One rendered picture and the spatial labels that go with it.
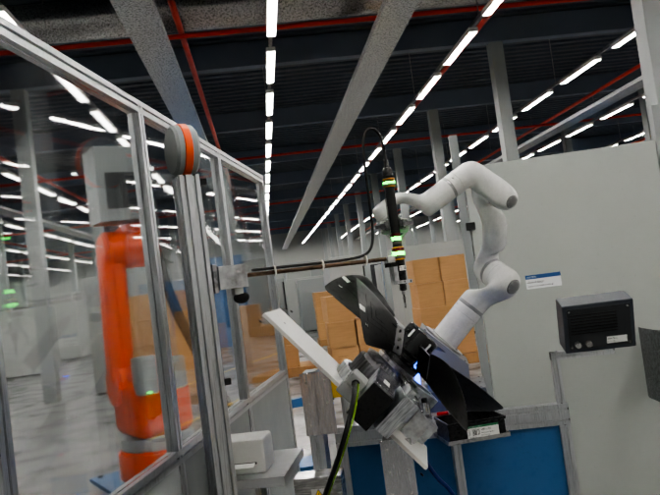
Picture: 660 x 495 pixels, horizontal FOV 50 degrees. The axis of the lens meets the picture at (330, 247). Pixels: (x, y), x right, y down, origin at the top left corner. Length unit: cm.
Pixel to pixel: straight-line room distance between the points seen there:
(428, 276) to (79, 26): 611
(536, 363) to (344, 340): 585
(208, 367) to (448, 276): 864
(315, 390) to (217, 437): 38
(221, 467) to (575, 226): 280
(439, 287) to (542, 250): 634
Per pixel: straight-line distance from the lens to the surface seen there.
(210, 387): 213
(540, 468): 296
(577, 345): 284
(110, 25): 1092
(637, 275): 443
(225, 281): 214
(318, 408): 234
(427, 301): 1054
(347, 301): 241
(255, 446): 235
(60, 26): 1104
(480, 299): 305
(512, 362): 432
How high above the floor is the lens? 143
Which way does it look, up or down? 3 degrees up
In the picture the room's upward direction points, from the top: 7 degrees counter-clockwise
